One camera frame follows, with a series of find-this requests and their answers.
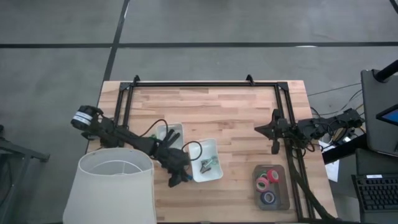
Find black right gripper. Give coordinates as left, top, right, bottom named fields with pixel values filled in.
left=254, top=108, right=299, bottom=155

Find white lamp shade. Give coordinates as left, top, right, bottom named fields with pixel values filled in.
left=62, top=147, right=158, bottom=224

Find thin floor cables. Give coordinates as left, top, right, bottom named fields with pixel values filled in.
left=307, top=82, right=364, bottom=118

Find white paper sheet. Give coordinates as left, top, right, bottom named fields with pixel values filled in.
left=318, top=139, right=340, bottom=183

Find grey metal stand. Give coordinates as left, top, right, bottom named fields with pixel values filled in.
left=0, top=124, right=51, bottom=224

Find monitor with blue screen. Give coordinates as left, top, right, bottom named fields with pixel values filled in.
left=375, top=104, right=398, bottom=126

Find red tape roll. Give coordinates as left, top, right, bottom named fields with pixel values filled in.
left=266, top=169, right=280, bottom=184

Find black cable bundle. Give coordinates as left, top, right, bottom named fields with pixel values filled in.
left=289, top=146, right=338, bottom=224

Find black keyboard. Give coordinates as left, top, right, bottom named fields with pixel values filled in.
left=351, top=174, right=398, bottom=213

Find black staple remover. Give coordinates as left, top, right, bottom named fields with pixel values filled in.
left=200, top=158, right=213, bottom=174

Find white plastic bin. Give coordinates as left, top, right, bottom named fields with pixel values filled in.
left=188, top=138, right=224, bottom=183
left=155, top=122, right=185, bottom=151

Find clear grey plastic bin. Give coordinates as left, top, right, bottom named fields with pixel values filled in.
left=252, top=164, right=290, bottom=211

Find black support beam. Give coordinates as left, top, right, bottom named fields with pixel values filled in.
left=322, top=133, right=368, bottom=165

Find blue tape roll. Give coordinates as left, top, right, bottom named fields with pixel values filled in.
left=260, top=190, right=277, bottom=205

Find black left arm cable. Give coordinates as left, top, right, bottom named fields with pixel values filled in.
left=139, top=119, right=203, bottom=162

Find grey flat panel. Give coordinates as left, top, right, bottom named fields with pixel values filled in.
left=360, top=69, right=398, bottom=157

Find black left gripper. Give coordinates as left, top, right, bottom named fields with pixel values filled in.
left=155, top=146, right=191, bottom=188

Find black metal table frame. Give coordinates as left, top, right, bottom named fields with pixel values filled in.
left=111, top=80, right=317, bottom=223

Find pink tape roll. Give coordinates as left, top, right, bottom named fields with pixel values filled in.
left=256, top=177, right=271, bottom=193

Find black pole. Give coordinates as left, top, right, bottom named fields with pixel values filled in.
left=373, top=58, right=398, bottom=83

